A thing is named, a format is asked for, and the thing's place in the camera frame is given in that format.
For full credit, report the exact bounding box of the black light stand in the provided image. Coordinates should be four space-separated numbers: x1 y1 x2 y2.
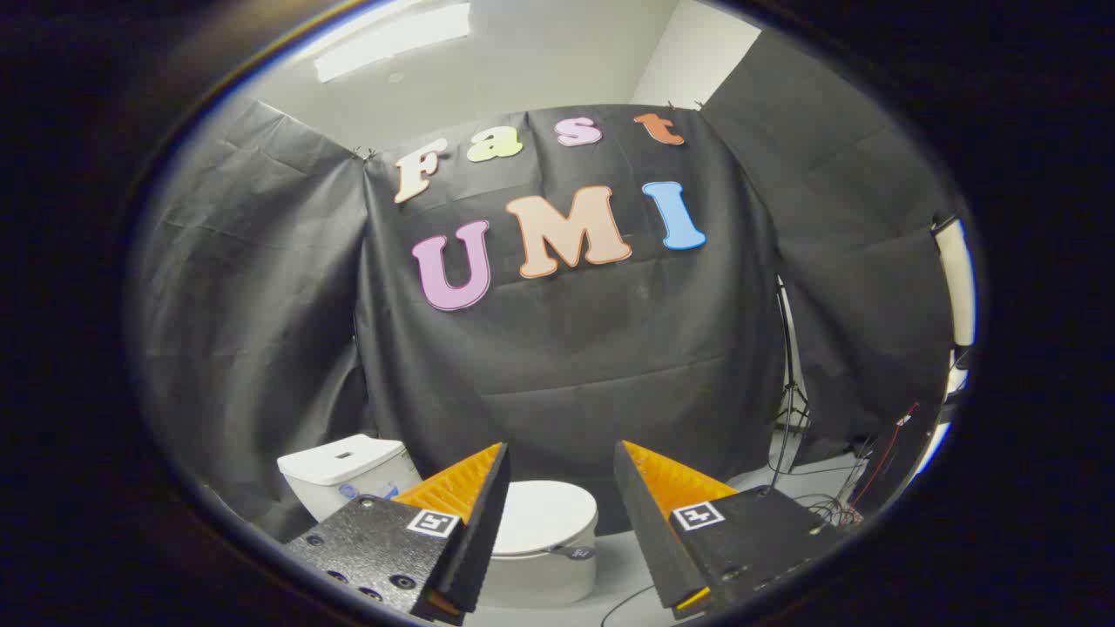
767 277 815 499

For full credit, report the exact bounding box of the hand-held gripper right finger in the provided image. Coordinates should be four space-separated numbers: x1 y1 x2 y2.
613 440 850 621

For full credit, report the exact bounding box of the white toilet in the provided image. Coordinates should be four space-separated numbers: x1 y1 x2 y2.
277 434 599 609

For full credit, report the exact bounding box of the black backdrop cloth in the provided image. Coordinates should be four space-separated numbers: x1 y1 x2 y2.
139 30 959 541

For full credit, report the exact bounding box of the white softbox light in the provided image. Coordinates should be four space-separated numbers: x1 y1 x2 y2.
930 213 976 349

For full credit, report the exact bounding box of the tangle of thin cables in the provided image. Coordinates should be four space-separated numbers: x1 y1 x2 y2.
788 489 865 529

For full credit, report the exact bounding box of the dark board with red cable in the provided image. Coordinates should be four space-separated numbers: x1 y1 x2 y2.
849 401 946 515

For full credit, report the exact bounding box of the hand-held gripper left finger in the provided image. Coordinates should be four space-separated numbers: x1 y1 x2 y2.
286 442 512 626

